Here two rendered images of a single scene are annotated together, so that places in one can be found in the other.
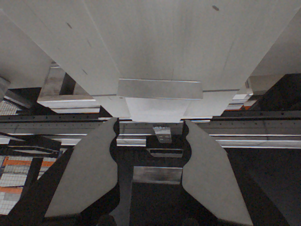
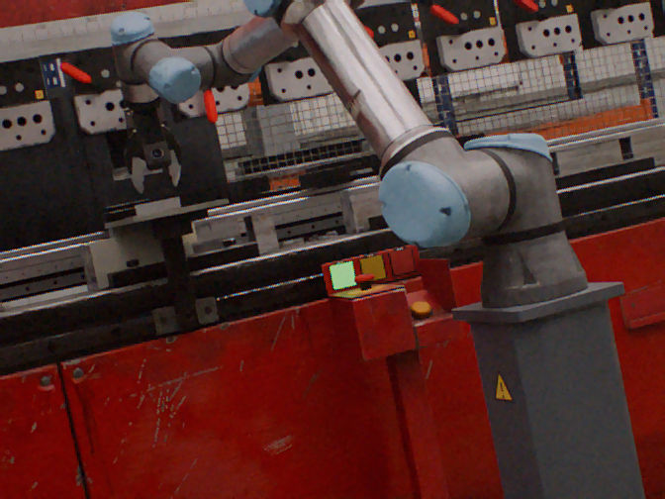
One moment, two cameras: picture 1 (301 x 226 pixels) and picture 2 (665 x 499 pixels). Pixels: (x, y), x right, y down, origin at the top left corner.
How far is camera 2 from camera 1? 227 cm
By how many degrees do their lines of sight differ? 22
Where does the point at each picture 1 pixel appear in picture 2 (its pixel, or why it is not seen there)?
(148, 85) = (163, 207)
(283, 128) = not seen: outside the picture
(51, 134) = (312, 196)
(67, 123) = (294, 218)
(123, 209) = (167, 110)
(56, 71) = (267, 242)
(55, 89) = (257, 222)
